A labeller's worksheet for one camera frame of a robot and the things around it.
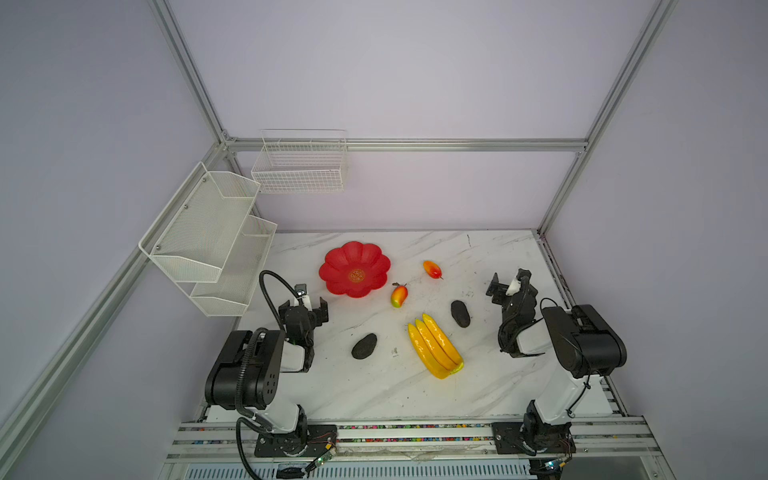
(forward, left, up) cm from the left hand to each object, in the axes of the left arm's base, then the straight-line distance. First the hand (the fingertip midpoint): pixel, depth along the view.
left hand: (304, 301), depth 94 cm
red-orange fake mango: (+14, -43, -1) cm, 45 cm away
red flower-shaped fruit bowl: (+17, -15, -4) cm, 23 cm away
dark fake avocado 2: (-3, -50, -2) cm, 50 cm away
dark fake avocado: (-14, -20, -2) cm, 25 cm away
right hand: (+6, -66, +6) cm, 66 cm away
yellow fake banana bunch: (-15, -40, -2) cm, 43 cm away
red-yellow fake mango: (+4, -31, -2) cm, 31 cm away
